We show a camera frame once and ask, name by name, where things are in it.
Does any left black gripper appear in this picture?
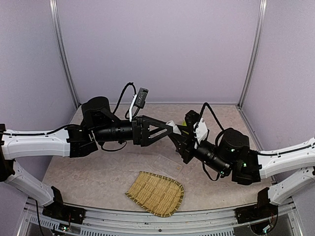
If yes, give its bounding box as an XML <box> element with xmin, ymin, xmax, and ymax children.
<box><xmin>93</xmin><ymin>115</ymin><xmax>174</xmax><ymax>147</ymax></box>

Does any small white pill bottle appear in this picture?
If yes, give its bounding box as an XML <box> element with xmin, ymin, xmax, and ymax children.
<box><xmin>166</xmin><ymin>120</ymin><xmax>181</xmax><ymax>135</ymax></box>

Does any clear plastic pill organizer box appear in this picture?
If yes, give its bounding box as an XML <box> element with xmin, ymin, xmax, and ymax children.
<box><xmin>153</xmin><ymin>155</ymin><xmax>183</xmax><ymax>177</ymax></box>

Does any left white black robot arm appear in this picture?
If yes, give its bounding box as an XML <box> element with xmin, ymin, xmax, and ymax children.
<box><xmin>0</xmin><ymin>96</ymin><xmax>177</xmax><ymax>219</ymax></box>

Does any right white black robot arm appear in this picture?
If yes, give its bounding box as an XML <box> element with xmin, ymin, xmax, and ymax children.
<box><xmin>169</xmin><ymin>126</ymin><xmax>315</xmax><ymax>223</ymax></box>

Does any green plastic bowl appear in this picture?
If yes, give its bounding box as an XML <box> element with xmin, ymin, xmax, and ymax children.
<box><xmin>182</xmin><ymin>120</ymin><xmax>188</xmax><ymax>134</ymax></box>

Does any woven bamboo tray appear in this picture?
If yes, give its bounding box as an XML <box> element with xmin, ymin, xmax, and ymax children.
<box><xmin>125</xmin><ymin>171</ymin><xmax>185</xmax><ymax>218</ymax></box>

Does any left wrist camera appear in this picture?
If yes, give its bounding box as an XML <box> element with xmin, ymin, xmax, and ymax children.
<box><xmin>128</xmin><ymin>88</ymin><xmax>149</xmax><ymax>121</ymax></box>

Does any left aluminium frame post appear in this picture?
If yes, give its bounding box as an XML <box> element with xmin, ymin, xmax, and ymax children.
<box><xmin>49</xmin><ymin>0</ymin><xmax>80</xmax><ymax>109</ymax></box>

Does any aluminium frame post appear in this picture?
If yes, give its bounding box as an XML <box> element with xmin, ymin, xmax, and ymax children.
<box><xmin>49</xmin><ymin>0</ymin><xmax>80</xmax><ymax>109</ymax></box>
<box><xmin>238</xmin><ymin>0</ymin><xmax>267</xmax><ymax>110</ymax></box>

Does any right aluminium frame post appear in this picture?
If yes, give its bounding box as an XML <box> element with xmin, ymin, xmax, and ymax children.
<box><xmin>238</xmin><ymin>0</ymin><xmax>267</xmax><ymax>110</ymax></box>

